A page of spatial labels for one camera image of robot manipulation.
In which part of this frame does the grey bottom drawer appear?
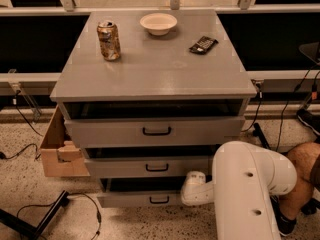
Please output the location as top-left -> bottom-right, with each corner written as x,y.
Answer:
97,176 -> 185,208

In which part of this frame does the gold soda can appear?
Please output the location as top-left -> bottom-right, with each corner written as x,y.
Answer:
97,20 -> 121,61

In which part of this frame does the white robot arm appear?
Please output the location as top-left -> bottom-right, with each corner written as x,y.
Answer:
181,141 -> 297,240

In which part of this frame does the cardboard box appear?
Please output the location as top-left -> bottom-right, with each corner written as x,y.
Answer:
40,108 -> 89,177

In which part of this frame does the black floor cable left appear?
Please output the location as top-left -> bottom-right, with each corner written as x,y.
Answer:
16,192 -> 103,240

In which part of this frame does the black cable right of cabinet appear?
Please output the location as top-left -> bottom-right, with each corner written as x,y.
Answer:
241,82 -> 264,133

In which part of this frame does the black stand leg left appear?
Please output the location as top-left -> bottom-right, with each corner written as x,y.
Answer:
0,191 -> 69,240

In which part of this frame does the grey drawer cabinet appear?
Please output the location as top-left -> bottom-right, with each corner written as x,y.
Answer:
49,9 -> 258,185

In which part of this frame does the white paper bowl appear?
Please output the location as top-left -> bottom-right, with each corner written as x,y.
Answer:
140,13 -> 177,36

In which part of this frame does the black sneaker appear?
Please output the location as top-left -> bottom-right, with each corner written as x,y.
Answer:
270,196 -> 296,236

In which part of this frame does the black stand leg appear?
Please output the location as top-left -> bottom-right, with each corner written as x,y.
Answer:
0,191 -> 69,240
253,123 -> 270,149

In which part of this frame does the grey middle drawer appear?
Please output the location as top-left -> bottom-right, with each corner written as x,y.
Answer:
85,156 -> 212,178

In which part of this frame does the black snack bar wrapper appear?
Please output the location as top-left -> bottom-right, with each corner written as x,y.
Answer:
189,36 -> 218,55

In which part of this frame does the grey drawer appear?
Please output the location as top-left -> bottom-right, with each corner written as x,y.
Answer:
97,176 -> 185,208
65,116 -> 244,148
85,156 -> 212,178

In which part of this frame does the black cable at left wall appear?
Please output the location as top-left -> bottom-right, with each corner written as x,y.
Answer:
0,90 -> 44,161

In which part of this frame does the grey top drawer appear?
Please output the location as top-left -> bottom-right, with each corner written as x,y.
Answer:
65,116 -> 244,148

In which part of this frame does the person's bare leg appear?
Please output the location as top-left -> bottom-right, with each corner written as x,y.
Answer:
279,142 -> 320,220

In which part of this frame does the black stand leg right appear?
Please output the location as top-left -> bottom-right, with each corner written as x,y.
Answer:
253,123 -> 270,149

